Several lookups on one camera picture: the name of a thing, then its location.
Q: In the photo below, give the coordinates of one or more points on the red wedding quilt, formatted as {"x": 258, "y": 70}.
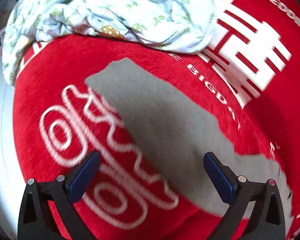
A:
{"x": 58, "y": 119}

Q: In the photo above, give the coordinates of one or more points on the red folded quilt roll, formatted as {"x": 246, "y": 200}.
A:
{"x": 257, "y": 52}

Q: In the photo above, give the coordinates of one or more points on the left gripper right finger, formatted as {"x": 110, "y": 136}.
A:
{"x": 267, "y": 219}

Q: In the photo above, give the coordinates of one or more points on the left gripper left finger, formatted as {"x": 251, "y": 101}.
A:
{"x": 35, "y": 217}

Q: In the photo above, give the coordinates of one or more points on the light floral crumpled cloth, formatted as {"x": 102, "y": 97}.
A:
{"x": 181, "y": 26}

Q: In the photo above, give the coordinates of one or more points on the grey knit sweater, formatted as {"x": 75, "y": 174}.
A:
{"x": 174, "y": 133}

